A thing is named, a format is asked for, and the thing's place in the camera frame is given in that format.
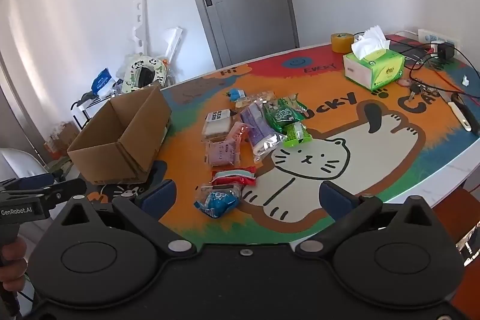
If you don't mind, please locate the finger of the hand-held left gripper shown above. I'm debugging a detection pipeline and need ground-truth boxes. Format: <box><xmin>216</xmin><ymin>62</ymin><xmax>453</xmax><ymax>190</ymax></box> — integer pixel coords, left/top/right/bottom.
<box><xmin>37</xmin><ymin>178</ymin><xmax>88</xmax><ymax>211</ymax></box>
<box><xmin>0</xmin><ymin>173</ymin><xmax>62</xmax><ymax>194</ymax></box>

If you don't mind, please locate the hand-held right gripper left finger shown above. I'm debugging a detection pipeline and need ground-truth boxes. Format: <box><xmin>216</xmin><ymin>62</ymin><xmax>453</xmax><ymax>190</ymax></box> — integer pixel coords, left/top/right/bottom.
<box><xmin>56</xmin><ymin>178</ymin><xmax>197</xmax><ymax>261</ymax></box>

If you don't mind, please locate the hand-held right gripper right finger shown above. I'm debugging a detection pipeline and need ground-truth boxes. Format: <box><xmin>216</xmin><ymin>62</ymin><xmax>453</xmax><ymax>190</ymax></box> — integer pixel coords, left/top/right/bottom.
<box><xmin>294</xmin><ymin>181</ymin><xmax>437</xmax><ymax>261</ymax></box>

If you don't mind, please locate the bright green snack packet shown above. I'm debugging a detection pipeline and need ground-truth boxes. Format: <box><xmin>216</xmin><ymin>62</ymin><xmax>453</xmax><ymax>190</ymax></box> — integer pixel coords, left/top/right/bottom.
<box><xmin>282</xmin><ymin>122</ymin><xmax>313</xmax><ymax>149</ymax></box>

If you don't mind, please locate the clear pink snack packet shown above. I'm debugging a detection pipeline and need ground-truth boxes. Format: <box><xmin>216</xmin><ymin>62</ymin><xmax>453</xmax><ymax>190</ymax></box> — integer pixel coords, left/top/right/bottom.
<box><xmin>225</xmin><ymin>121</ymin><xmax>251</xmax><ymax>148</ymax></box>

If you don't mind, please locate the beige cracker packet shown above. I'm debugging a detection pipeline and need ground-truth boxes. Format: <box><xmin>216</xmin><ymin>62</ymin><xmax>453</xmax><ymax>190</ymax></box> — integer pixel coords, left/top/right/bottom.
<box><xmin>235</xmin><ymin>91</ymin><xmax>276</xmax><ymax>109</ymax></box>

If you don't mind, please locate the person's left hand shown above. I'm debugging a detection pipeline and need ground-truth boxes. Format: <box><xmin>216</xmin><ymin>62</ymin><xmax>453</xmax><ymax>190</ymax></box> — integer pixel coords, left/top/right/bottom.
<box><xmin>0</xmin><ymin>235</ymin><xmax>28</xmax><ymax>296</ymax></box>

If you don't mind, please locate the white plastic chair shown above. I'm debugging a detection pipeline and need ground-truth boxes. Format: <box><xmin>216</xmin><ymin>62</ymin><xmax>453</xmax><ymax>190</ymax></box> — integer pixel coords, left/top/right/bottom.
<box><xmin>0</xmin><ymin>148</ymin><xmax>49</xmax><ymax>180</ymax></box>

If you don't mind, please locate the small brown cardboard box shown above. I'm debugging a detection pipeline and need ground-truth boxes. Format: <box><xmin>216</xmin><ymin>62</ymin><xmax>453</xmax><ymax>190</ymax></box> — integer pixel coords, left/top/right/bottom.
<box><xmin>45</xmin><ymin>121</ymin><xmax>80</xmax><ymax>157</ymax></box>

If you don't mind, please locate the blue and clear snack packet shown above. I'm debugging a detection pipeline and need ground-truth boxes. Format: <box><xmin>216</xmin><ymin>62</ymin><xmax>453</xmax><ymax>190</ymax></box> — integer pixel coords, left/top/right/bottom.
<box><xmin>194</xmin><ymin>183</ymin><xmax>242</xmax><ymax>219</ymax></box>

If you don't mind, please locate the mauve cake packet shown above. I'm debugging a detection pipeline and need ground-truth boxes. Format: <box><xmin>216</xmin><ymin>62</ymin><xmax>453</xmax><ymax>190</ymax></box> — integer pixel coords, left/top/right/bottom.
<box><xmin>205</xmin><ymin>139</ymin><xmax>241</xmax><ymax>169</ymax></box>

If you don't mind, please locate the red and green snack packet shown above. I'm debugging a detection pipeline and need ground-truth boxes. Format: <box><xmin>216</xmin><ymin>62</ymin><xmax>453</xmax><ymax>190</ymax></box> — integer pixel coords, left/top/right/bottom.
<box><xmin>211</xmin><ymin>166</ymin><xmax>257</xmax><ymax>187</ymax></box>

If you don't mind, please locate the black metal rack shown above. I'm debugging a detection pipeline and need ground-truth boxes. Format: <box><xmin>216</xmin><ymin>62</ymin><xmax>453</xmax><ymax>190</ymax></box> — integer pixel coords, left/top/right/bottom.
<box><xmin>71</xmin><ymin>91</ymin><xmax>111</xmax><ymax>131</ymax></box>

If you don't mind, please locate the white cake packet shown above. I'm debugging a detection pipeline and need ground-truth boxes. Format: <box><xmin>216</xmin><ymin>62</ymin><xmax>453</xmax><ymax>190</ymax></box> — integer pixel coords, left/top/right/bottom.
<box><xmin>202</xmin><ymin>108</ymin><xmax>235</xmax><ymax>141</ymax></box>

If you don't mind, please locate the dark green snack packet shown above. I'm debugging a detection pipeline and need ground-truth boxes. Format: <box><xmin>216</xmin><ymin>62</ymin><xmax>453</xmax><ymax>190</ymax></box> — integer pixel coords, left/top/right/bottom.
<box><xmin>262</xmin><ymin>103</ymin><xmax>306</xmax><ymax>129</ymax></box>

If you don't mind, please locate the long purple snack packet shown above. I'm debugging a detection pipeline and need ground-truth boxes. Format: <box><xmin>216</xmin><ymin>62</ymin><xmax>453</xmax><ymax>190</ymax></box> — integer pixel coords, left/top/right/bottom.
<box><xmin>239</xmin><ymin>102</ymin><xmax>283</xmax><ymax>161</ymax></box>

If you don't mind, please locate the blue plastic bag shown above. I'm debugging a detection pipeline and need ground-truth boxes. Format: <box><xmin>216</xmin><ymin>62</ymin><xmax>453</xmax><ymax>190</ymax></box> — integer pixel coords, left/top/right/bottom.
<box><xmin>92</xmin><ymin>68</ymin><xmax>113</xmax><ymax>94</ymax></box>

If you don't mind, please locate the panda print toilet seat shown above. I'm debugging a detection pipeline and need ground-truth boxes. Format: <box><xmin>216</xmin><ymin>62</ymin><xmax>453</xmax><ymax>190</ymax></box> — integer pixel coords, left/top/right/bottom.
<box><xmin>123</xmin><ymin>55</ymin><xmax>168</xmax><ymax>94</ymax></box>

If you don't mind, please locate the green tissue box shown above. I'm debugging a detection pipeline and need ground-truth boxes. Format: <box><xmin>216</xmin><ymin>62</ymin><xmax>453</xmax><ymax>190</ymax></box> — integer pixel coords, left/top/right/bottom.
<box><xmin>343</xmin><ymin>25</ymin><xmax>406</xmax><ymax>92</ymax></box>

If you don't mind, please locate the bunch of keys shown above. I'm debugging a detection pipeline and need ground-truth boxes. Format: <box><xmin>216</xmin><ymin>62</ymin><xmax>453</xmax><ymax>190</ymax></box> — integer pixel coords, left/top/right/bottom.
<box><xmin>399</xmin><ymin>78</ymin><xmax>439</xmax><ymax>103</ymax></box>

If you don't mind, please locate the white plastic tool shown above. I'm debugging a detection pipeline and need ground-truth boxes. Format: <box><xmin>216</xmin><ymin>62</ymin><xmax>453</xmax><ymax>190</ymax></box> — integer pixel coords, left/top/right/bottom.
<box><xmin>448</xmin><ymin>101</ymin><xmax>472</xmax><ymax>132</ymax></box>

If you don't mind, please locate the yellow tape roll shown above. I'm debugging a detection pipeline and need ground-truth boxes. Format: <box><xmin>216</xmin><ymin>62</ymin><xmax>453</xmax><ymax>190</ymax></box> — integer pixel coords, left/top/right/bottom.
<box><xmin>331</xmin><ymin>32</ymin><xmax>355</xmax><ymax>54</ymax></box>

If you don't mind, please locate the white shelf piece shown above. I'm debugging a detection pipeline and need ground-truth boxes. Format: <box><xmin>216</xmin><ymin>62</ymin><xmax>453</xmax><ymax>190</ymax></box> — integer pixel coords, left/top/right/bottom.
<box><xmin>161</xmin><ymin>27</ymin><xmax>183</xmax><ymax>62</ymax></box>

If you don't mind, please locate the black slim tool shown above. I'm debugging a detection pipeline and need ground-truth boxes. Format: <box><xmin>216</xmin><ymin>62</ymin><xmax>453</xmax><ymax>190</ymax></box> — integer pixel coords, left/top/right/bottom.
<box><xmin>452</xmin><ymin>93</ymin><xmax>480</xmax><ymax>135</ymax></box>

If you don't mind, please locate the white rack board with holes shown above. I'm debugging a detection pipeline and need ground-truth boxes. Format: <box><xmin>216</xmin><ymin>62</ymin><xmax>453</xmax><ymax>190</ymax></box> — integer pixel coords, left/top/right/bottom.
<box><xmin>129</xmin><ymin>0</ymin><xmax>151</xmax><ymax>56</ymax></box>

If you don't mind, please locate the white power strip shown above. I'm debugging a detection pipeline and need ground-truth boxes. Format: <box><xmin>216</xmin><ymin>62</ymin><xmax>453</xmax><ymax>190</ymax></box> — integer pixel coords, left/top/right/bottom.
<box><xmin>418</xmin><ymin>28</ymin><xmax>463</xmax><ymax>51</ymax></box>

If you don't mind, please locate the red cable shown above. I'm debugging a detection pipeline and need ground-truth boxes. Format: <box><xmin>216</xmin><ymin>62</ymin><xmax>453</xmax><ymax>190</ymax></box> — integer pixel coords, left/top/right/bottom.
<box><xmin>424</xmin><ymin>58</ymin><xmax>456</xmax><ymax>93</ymax></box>

